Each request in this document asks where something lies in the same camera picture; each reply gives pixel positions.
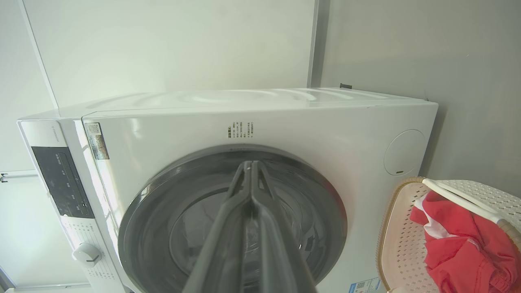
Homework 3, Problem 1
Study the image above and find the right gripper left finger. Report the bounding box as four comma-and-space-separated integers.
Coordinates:
182, 161, 254, 293

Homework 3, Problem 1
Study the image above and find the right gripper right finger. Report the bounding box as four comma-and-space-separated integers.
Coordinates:
252, 161, 319, 293

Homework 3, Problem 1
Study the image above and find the beige perforated laundry basket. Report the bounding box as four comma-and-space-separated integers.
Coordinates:
377, 177, 521, 293

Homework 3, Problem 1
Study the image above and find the round black washer door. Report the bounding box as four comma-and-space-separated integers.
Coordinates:
118, 144, 348, 293

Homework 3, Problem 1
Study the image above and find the blue energy sticker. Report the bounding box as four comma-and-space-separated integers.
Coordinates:
350, 278, 382, 293

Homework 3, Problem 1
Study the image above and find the small black text label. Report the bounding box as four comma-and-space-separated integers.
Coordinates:
227, 121, 255, 140

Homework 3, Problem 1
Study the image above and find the white front-load washing machine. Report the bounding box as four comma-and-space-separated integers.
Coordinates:
17, 87, 439, 293

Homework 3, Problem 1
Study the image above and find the white washer dial knob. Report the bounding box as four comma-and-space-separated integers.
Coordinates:
72, 243, 102, 268

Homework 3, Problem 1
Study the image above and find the silver QR sticker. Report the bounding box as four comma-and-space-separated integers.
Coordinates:
85, 123, 110, 160

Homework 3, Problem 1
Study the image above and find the round white filter cover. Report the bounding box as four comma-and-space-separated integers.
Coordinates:
384, 129, 427, 176

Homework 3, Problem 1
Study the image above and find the black washer control display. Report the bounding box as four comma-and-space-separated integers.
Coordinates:
31, 146, 95, 219

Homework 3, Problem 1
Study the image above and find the red and white garment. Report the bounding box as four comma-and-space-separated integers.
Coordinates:
409, 190, 521, 293

